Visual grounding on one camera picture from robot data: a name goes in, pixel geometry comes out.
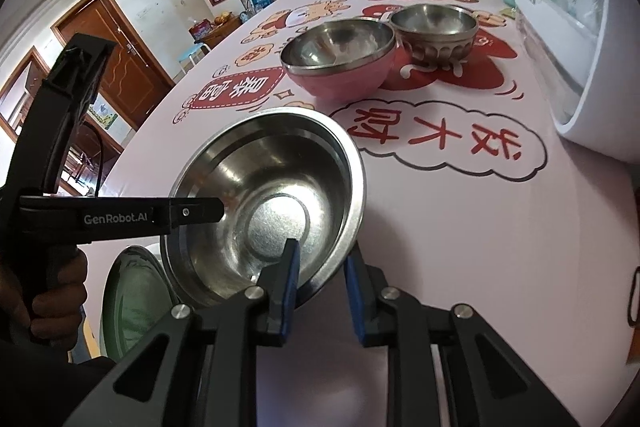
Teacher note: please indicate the pink steel bowl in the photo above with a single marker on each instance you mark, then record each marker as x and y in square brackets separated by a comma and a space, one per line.
[345, 74]

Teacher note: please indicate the pink box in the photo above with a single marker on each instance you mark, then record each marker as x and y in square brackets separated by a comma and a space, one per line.
[202, 28]

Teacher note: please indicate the printed pink tablecloth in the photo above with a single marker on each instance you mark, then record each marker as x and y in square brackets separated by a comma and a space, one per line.
[475, 232]

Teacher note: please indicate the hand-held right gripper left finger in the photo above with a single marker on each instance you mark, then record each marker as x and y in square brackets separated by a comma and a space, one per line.
[292, 292]

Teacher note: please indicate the white countertop appliance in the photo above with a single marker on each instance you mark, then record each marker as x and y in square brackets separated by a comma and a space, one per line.
[575, 32]

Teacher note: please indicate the small blue stool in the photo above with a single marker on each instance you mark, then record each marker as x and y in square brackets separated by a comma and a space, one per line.
[195, 52]

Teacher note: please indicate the brown patterned steel bowl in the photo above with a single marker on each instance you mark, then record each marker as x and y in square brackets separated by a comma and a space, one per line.
[435, 27]

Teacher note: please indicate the green plate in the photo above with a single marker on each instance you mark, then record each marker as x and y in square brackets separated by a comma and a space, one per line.
[137, 302]

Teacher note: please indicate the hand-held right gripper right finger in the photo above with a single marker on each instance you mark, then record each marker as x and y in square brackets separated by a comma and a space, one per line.
[352, 297]

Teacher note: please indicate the wooden door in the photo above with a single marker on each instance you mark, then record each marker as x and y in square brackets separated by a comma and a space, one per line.
[120, 57]

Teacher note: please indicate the wooden side cabinet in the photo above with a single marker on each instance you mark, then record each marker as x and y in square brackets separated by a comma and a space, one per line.
[222, 32]

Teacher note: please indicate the person's left hand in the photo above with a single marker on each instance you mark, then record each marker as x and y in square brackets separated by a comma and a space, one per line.
[60, 312]

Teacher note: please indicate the person's left forearm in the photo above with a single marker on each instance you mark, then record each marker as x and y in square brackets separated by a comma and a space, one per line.
[45, 387]

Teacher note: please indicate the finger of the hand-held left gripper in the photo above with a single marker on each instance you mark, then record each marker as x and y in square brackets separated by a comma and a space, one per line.
[200, 212]

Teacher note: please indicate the large steel bowl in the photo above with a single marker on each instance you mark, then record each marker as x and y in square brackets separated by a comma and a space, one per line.
[280, 172]

